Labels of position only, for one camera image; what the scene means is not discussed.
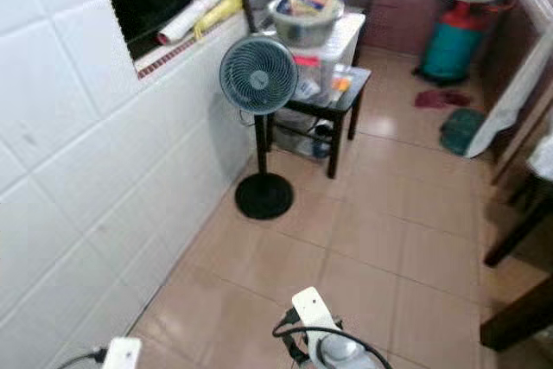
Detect dark wooden furniture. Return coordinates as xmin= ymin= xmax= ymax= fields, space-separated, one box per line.
xmin=479 ymin=294 xmax=553 ymax=353
xmin=483 ymin=123 xmax=553 ymax=269

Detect black low table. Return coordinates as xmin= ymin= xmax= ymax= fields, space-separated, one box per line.
xmin=263 ymin=64 xmax=373 ymax=181

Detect grey standing fan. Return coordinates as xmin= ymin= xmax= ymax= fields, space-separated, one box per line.
xmin=219 ymin=35 xmax=300 ymax=221

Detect green plastic basket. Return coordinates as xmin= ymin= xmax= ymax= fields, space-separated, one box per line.
xmin=438 ymin=107 xmax=490 ymax=157

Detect clear plastic storage box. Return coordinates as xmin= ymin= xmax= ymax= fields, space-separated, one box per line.
xmin=280 ymin=12 xmax=366 ymax=99

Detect dark red floor cloth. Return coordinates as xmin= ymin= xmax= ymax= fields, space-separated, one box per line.
xmin=414 ymin=87 xmax=473 ymax=111

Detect steel pot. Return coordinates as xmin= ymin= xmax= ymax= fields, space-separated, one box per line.
xmin=267 ymin=0 xmax=347 ymax=49

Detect white hanging cloth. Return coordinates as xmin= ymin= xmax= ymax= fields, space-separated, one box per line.
xmin=464 ymin=39 xmax=553 ymax=161

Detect green and red gas cylinder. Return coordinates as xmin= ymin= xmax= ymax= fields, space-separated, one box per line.
xmin=418 ymin=1 xmax=486 ymax=87

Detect yellow cloth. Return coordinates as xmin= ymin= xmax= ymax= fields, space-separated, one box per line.
xmin=191 ymin=0 xmax=245 ymax=42

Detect white paper roll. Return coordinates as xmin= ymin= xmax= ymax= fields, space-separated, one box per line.
xmin=157 ymin=0 xmax=245 ymax=48

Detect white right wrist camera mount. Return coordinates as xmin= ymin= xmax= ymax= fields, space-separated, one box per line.
xmin=290 ymin=286 xmax=340 ymax=359

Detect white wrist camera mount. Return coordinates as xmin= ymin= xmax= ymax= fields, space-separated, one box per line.
xmin=101 ymin=337 xmax=143 ymax=369
xmin=290 ymin=286 xmax=340 ymax=359

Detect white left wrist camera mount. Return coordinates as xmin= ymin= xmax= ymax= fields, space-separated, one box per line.
xmin=101 ymin=337 xmax=143 ymax=369

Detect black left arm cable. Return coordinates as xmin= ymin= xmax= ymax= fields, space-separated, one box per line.
xmin=55 ymin=349 xmax=107 ymax=369

